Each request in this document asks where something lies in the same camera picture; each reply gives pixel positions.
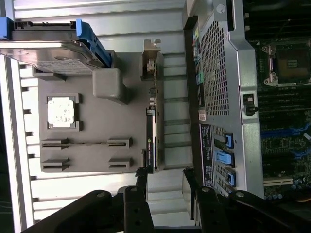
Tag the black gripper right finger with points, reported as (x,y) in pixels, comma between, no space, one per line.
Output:
(209,213)

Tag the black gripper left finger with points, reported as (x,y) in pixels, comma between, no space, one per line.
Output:
(138,213)

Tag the blue slot retainer clip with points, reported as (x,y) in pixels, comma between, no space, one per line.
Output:
(232,178)
(228,140)
(223,159)

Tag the open dark PC case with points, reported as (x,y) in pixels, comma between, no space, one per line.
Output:
(250,145)

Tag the green RAM stick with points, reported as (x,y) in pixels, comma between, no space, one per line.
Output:
(85,144)

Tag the gray plastic parts rack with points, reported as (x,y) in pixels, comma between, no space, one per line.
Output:
(102,121)

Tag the blue expansion slot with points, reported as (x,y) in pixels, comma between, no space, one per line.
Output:
(272,133)

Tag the green motherboard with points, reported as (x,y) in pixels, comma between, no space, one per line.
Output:
(279,109)

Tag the silver CPU chip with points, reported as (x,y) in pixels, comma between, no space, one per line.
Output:
(60,111)

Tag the CPU socket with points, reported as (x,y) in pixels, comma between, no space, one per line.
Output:
(291,63)

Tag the silver hard disk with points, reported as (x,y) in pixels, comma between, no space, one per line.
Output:
(48,52)

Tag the hard drive in blue caddy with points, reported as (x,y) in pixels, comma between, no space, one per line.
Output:
(87,34)

